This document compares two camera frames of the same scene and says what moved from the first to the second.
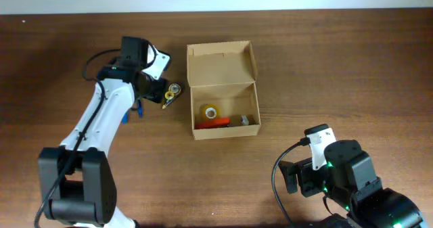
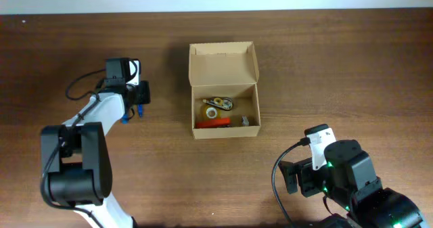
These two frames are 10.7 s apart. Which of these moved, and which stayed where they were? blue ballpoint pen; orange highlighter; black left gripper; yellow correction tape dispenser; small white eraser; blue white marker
Moved: yellow correction tape dispenser; black left gripper
Stayed: orange highlighter; small white eraser; blue white marker; blue ballpoint pen
